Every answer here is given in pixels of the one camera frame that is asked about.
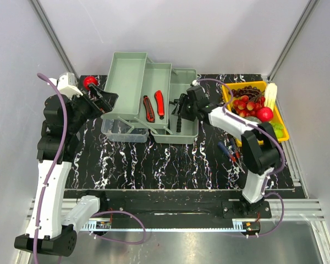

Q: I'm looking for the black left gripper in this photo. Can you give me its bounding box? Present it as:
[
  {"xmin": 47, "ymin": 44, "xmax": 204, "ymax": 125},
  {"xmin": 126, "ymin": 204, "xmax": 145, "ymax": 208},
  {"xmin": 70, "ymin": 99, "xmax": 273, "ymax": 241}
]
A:
[{"xmin": 68, "ymin": 82, "xmax": 118, "ymax": 133}]

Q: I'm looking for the small hammer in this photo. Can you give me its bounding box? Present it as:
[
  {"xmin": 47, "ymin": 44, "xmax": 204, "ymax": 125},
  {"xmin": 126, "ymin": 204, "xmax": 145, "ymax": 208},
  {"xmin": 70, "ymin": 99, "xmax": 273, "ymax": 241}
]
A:
[{"xmin": 169, "ymin": 99, "xmax": 184, "ymax": 133}]

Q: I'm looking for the red utility knife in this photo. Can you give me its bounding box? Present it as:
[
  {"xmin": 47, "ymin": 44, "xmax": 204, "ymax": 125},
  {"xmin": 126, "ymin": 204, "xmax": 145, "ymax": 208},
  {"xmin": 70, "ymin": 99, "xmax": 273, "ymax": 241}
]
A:
[
  {"xmin": 143, "ymin": 95, "xmax": 155, "ymax": 123},
  {"xmin": 154, "ymin": 90, "xmax": 165, "ymax": 119}
]

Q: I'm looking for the translucent green tool box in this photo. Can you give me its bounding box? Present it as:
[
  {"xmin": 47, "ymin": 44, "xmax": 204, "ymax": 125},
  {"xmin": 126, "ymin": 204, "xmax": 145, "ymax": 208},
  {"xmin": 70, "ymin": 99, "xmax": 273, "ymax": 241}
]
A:
[{"xmin": 101, "ymin": 52, "xmax": 199, "ymax": 145}]

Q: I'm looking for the blue handled screwdriver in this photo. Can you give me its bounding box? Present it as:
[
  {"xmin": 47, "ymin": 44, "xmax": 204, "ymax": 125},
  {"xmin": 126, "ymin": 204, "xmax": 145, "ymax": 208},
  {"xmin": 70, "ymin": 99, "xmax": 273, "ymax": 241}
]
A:
[{"xmin": 218, "ymin": 141, "xmax": 236, "ymax": 162}]

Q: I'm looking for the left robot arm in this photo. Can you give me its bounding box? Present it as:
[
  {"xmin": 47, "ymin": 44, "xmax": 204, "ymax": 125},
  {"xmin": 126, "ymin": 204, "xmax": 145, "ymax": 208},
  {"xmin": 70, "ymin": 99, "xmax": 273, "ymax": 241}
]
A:
[{"xmin": 14, "ymin": 84, "xmax": 118, "ymax": 257}]

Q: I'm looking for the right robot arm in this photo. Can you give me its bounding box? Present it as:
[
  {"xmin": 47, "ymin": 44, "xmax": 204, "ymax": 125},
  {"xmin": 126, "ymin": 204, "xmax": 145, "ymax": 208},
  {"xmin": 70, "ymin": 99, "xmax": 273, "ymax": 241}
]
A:
[{"xmin": 170, "ymin": 85, "xmax": 285, "ymax": 218}]

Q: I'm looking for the red plastic apple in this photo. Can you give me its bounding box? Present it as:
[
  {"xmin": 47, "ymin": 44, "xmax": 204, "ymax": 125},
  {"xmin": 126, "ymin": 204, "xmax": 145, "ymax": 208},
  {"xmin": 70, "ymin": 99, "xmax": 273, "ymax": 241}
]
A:
[{"xmin": 83, "ymin": 75, "xmax": 98, "ymax": 90}]

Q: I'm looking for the yellow plastic fruit tray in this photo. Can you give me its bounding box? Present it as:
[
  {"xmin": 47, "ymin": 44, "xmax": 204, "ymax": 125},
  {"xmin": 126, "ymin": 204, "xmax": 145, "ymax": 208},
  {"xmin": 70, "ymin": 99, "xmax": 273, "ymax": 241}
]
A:
[{"xmin": 222, "ymin": 81, "xmax": 289, "ymax": 142}]

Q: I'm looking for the black marble pattern mat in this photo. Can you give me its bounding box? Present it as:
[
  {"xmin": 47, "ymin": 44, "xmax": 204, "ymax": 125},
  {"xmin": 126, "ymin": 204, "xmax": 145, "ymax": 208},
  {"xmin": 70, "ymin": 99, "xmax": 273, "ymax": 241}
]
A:
[{"xmin": 43, "ymin": 73, "xmax": 296, "ymax": 191}]

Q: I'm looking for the dark purple grape bunch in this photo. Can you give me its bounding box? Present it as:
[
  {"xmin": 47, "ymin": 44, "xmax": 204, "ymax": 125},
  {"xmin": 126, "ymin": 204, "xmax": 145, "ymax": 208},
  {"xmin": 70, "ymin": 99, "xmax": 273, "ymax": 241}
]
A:
[{"xmin": 231, "ymin": 86, "xmax": 261, "ymax": 99}]

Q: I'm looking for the white corn cob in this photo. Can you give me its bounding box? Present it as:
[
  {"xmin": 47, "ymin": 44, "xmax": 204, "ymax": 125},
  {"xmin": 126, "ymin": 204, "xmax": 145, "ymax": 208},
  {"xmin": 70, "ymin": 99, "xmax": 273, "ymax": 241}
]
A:
[{"xmin": 264, "ymin": 83, "xmax": 277, "ymax": 110}]

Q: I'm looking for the green pepper toy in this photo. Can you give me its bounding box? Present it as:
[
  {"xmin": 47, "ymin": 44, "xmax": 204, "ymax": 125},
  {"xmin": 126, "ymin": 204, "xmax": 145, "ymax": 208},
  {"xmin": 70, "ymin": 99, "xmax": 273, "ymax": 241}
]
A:
[{"xmin": 271, "ymin": 123, "xmax": 284, "ymax": 139}]

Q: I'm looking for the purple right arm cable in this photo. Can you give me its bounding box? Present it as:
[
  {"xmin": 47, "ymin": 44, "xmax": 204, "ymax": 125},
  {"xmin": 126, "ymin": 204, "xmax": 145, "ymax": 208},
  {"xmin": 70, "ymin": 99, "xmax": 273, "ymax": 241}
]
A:
[{"xmin": 195, "ymin": 78, "xmax": 287, "ymax": 239}]

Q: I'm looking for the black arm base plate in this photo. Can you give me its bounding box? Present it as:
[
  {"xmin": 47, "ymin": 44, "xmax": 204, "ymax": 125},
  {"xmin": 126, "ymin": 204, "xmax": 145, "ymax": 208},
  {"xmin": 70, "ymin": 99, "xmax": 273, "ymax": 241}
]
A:
[{"xmin": 99, "ymin": 190, "xmax": 272, "ymax": 230}]

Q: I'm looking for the aluminium frame post left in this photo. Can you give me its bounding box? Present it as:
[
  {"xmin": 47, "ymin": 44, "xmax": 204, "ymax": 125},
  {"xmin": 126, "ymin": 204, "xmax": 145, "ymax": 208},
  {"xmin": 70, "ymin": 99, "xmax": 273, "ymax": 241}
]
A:
[{"xmin": 28, "ymin": 0, "xmax": 79, "ymax": 80}]

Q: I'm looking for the aluminium frame post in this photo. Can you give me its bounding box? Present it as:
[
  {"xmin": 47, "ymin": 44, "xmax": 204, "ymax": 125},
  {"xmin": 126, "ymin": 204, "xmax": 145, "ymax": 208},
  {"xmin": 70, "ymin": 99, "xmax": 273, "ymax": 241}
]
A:
[
  {"xmin": 266, "ymin": 0, "xmax": 320, "ymax": 82},
  {"xmin": 28, "ymin": 0, "xmax": 79, "ymax": 80}
]

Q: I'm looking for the aluminium front rail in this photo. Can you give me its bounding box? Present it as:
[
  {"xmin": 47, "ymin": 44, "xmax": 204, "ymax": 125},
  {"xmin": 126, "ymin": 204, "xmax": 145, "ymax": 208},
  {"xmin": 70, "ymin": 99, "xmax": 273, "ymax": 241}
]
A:
[{"xmin": 26, "ymin": 198, "xmax": 326, "ymax": 232}]

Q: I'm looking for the aluminium frame post right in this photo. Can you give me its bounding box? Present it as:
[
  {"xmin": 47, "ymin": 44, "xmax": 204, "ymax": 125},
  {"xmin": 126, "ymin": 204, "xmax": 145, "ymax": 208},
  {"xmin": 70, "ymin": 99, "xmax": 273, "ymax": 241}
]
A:
[{"xmin": 266, "ymin": 0, "xmax": 320, "ymax": 82}]

